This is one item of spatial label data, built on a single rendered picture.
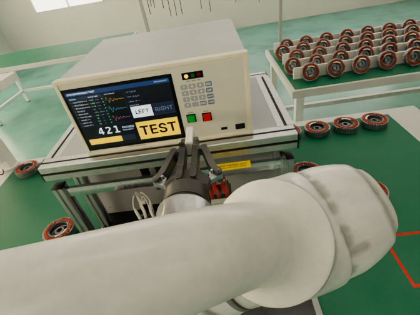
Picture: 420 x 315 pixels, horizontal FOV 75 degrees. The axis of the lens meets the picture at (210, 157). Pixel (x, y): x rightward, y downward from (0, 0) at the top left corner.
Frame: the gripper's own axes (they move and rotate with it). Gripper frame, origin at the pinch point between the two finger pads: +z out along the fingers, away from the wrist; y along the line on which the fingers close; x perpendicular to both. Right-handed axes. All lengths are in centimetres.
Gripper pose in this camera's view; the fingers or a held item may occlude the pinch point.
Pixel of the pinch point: (190, 140)
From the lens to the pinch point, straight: 59.6
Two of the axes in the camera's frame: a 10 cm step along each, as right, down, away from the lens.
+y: 9.9, -1.3, -0.7
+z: -0.2, -6.0, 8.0
